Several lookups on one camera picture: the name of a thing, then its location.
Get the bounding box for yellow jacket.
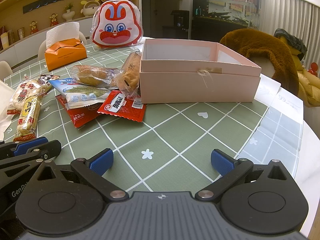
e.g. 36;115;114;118
274;28;320;107

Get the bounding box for fish tank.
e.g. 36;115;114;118
193;0;260;29

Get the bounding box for white vase with plant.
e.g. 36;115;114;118
62;2;75;22

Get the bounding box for small red snack packet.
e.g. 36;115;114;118
97;90;146;122

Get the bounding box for round rice cracker packet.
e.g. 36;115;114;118
7;75;60;115

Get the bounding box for beige chair with coat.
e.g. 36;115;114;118
250;57;275;78

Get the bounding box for pink cardboard box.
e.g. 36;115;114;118
140;38;261;104

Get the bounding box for red white bunny bag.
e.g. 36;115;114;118
91;0;143;48

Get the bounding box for orange tissue box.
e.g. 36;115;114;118
44;21;87;71

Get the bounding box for white dining chair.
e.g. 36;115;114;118
0;61;13;81

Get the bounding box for black water dispenser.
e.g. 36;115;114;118
162;10;189;40

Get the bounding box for clear waffle cookie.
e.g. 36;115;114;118
69;65;118;89

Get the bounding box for green checkered table mat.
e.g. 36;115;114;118
3;38;304;195

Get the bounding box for white cloth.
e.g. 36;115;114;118
0;80;14;141

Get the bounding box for white paper sheets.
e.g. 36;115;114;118
254;74;304;124

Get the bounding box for yellow rice cracker packet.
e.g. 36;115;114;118
14;95;43;142

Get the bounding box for white bunny figurine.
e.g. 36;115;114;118
80;0;100;16

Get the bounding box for clear egg roll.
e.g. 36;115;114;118
114;51;141;100

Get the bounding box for blue seaweed snack packet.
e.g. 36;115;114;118
49;77;111;109

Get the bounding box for long red snack packet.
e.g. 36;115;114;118
56;95;102;128

